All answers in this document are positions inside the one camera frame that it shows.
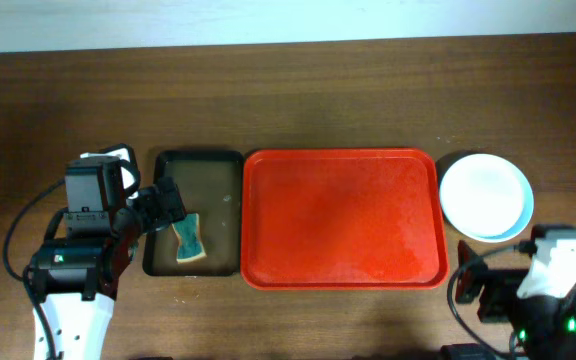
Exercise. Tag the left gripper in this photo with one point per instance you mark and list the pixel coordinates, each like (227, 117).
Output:
(159, 203)

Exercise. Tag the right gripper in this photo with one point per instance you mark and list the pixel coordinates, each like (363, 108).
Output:
(484, 295)

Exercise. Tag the green and yellow sponge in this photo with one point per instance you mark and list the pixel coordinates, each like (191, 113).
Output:
(190, 245)

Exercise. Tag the light blue plate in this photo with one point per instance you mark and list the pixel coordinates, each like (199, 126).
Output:
(523, 220)

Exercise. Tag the white plate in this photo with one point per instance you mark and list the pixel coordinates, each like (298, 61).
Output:
(483, 195)

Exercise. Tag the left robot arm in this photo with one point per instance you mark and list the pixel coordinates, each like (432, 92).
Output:
(73, 278)

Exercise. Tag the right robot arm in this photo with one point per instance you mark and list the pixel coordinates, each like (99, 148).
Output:
(543, 326)

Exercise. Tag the black rectangular water tray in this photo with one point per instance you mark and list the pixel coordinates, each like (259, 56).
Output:
(210, 184)

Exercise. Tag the red plastic tray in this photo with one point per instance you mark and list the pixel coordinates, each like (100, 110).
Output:
(342, 219)

